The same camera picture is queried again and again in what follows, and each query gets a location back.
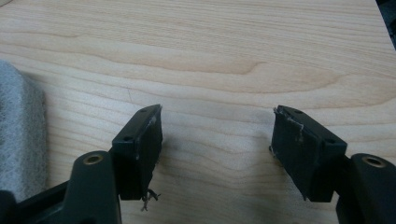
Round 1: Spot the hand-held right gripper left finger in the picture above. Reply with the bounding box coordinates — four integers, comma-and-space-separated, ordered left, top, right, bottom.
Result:
63, 104, 163, 224

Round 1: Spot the grey foam pad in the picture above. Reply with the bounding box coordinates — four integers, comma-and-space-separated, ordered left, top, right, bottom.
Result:
0, 60, 49, 203

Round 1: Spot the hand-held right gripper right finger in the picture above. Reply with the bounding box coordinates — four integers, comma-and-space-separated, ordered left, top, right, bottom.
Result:
269, 105, 396, 224

